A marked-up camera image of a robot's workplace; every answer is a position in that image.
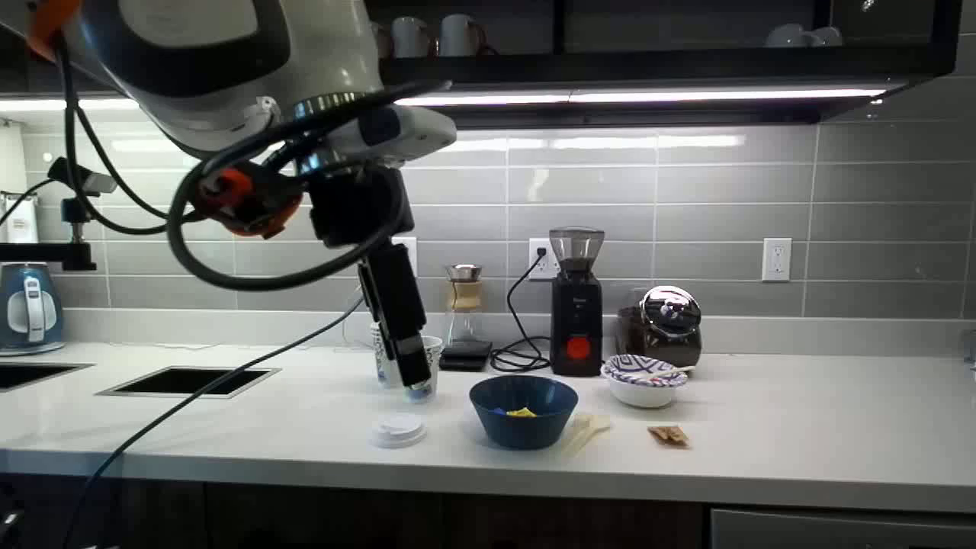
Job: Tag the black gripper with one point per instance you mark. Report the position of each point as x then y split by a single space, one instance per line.
349 208

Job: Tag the white plastic cup lid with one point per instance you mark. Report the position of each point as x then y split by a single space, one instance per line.
399 432

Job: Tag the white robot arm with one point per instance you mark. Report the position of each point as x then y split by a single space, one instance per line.
283 108

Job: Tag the single patterned paper cup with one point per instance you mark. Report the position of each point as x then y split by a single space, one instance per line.
423 366

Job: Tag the glass pour-over carafe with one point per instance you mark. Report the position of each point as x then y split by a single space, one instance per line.
465 304

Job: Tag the black small scale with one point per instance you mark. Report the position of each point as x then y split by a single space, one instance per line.
465 356

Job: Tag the black coffee grinder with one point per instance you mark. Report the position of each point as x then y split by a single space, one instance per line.
576 304

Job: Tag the dark blue bowl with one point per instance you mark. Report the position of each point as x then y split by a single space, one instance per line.
555 403

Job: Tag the yellow packet in bowl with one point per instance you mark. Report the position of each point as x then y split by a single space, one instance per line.
524 413

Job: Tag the white mug on shelf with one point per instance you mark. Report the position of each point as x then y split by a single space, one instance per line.
461 39
412 39

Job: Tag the pale wooden stirrers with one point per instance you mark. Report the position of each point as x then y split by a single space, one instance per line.
586 432

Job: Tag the white patterned bowl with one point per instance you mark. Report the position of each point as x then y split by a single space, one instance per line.
641 383

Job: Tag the chrome round kettle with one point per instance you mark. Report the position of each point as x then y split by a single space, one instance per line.
666 320

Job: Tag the brown packet on counter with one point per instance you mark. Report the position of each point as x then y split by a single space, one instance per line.
670 437

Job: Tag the blue white electric kettle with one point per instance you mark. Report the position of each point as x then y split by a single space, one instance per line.
32 319

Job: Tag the black wall shelf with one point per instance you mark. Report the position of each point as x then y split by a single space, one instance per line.
677 61

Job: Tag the black camera on stand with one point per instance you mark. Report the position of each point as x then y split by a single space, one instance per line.
81 182

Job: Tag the white wall outlet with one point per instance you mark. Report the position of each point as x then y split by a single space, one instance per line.
775 260

